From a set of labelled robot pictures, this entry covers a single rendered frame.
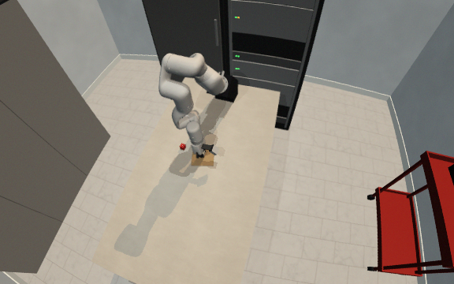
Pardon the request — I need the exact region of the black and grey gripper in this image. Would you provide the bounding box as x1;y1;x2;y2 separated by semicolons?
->
192;137;206;159

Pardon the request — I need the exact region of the tan mat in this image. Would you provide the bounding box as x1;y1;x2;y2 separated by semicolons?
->
191;150;214;166

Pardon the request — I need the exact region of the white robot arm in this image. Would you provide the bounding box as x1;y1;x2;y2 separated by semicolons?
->
158;53;228;145

